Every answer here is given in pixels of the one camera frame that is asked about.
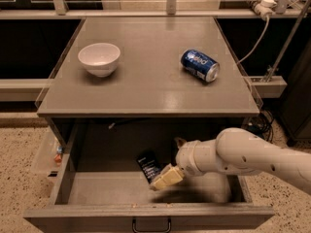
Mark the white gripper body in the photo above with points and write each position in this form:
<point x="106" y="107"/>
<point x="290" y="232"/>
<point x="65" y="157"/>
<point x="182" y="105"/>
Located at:
<point x="186" y="158"/>

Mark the dark blue rxbar wrapper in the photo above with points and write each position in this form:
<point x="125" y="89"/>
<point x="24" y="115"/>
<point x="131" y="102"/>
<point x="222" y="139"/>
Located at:
<point x="149" y="165"/>

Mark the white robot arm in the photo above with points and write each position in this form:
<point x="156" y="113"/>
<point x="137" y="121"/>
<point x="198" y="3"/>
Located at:
<point x="236" y="151"/>

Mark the grey counter cabinet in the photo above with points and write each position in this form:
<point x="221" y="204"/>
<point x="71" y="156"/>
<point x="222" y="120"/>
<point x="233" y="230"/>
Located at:
<point x="150" y="80"/>

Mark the grey open drawer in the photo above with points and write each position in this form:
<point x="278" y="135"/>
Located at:
<point x="100" y="188"/>

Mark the blue soda can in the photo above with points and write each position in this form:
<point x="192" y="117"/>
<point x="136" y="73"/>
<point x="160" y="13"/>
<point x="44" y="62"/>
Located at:
<point x="200" y="65"/>

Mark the white ceramic bowl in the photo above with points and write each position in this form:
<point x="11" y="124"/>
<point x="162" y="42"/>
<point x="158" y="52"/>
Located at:
<point x="100" y="59"/>

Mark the clear plastic side bin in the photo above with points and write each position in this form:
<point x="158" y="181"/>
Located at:
<point x="47" y="158"/>

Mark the white power strip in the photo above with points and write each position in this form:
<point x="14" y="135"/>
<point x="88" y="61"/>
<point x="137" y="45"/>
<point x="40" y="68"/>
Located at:
<point x="262" y="8"/>

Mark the black drawer handle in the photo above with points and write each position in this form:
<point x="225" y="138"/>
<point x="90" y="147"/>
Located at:
<point x="151" y="225"/>

